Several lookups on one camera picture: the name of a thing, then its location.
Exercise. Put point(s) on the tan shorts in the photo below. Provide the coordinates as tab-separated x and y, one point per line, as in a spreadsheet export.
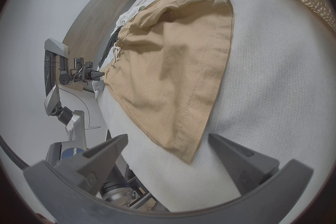
170	65

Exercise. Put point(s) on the black garment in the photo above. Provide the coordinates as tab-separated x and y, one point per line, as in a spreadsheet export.
109	47

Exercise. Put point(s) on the white garment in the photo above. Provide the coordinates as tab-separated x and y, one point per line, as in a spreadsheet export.
128	17

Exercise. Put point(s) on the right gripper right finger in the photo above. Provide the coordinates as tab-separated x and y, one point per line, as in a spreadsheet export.
244	167

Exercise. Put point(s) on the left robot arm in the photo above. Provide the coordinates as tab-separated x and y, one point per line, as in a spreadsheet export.
56	47

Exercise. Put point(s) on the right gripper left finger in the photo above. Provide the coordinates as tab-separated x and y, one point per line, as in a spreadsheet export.
99	162

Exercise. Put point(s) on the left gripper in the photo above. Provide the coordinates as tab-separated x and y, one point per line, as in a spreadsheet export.
89	75

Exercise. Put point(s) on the pale blue garment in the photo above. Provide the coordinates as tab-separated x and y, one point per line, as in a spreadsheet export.
98	89

